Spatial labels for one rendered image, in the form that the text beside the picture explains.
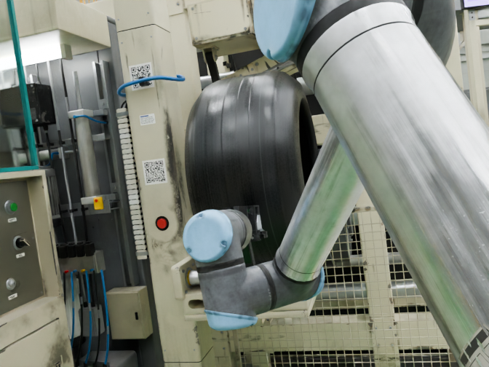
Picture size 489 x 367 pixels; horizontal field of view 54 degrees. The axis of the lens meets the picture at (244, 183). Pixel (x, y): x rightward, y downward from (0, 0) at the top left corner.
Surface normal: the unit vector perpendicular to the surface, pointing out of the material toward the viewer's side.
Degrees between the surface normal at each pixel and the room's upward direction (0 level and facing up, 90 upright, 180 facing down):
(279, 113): 68
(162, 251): 90
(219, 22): 90
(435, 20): 121
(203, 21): 90
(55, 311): 90
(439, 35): 129
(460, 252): 76
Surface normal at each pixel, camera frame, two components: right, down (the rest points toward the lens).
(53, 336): 0.96, -0.11
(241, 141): -0.29, -0.22
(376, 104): -0.62, -0.14
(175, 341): -0.26, 0.08
